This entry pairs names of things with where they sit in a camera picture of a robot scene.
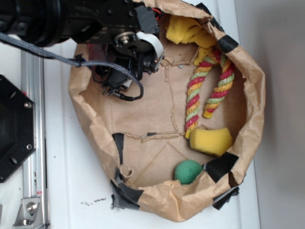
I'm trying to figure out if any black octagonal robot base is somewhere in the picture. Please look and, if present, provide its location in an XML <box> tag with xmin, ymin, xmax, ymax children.
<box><xmin>0</xmin><ymin>75</ymin><xmax>35</xmax><ymax>183</ymax></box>

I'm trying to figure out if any yellow cloth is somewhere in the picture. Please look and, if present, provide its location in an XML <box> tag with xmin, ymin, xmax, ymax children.
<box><xmin>165</xmin><ymin>15</ymin><xmax>217</xmax><ymax>66</ymax></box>

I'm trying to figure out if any green dimpled ball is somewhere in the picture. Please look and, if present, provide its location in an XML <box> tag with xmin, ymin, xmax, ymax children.
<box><xmin>174</xmin><ymin>160</ymin><xmax>203</xmax><ymax>185</ymax></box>

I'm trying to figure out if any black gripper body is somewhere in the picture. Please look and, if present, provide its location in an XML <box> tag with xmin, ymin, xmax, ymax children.
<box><xmin>92</xmin><ymin>31</ymin><xmax>164</xmax><ymax>97</ymax></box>

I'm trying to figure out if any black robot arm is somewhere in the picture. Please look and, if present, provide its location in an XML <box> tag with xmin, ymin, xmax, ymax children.
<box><xmin>0</xmin><ymin>0</ymin><xmax>164</xmax><ymax>101</ymax></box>

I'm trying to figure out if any grey braided cable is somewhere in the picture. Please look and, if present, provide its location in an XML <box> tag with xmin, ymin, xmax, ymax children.
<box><xmin>0</xmin><ymin>32</ymin><xmax>145</xmax><ymax>102</ymax></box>

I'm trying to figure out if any yellow sponge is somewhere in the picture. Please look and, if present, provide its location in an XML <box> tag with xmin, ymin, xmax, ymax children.
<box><xmin>189</xmin><ymin>128</ymin><xmax>234</xmax><ymax>157</ymax></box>

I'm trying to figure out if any metal corner bracket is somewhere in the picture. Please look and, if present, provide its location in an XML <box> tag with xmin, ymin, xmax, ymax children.
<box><xmin>12</xmin><ymin>197</ymin><xmax>43</xmax><ymax>229</ymax></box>

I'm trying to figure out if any aluminium extrusion rail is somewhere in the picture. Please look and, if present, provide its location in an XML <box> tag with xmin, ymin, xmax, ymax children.
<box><xmin>12</xmin><ymin>51</ymin><xmax>50</xmax><ymax>229</ymax></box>

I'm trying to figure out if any multicolour twisted rope toy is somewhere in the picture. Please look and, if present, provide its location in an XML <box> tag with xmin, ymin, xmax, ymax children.
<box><xmin>184</xmin><ymin>49</ymin><xmax>236</xmax><ymax>139</ymax></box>

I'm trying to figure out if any brown paper bag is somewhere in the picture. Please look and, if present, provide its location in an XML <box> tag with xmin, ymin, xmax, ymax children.
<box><xmin>68</xmin><ymin>0</ymin><xmax>266</xmax><ymax>223</ymax></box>

